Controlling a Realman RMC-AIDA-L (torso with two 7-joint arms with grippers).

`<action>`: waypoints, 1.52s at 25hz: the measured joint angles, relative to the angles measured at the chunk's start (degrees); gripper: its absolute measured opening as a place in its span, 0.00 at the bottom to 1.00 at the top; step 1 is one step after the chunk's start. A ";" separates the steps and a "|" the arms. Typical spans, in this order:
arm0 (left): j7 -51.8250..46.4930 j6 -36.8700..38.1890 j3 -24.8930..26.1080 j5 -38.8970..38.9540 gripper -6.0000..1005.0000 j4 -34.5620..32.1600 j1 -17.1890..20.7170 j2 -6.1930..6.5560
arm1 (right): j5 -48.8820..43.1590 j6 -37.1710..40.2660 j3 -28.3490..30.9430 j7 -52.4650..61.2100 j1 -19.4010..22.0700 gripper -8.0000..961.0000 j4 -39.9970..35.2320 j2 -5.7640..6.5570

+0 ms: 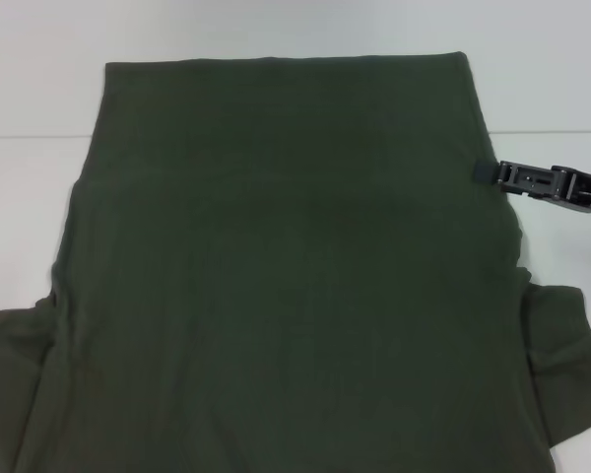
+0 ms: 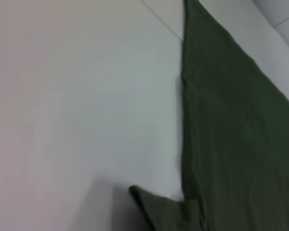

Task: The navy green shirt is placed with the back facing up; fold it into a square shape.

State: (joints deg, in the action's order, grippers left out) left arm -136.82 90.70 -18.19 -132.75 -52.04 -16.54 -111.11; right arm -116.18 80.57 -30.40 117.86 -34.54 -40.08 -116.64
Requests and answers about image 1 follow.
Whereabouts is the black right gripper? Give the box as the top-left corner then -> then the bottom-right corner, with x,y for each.
474,160 -> 591,218

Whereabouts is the dark green shirt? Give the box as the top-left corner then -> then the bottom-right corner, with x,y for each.
0,50 -> 591,473

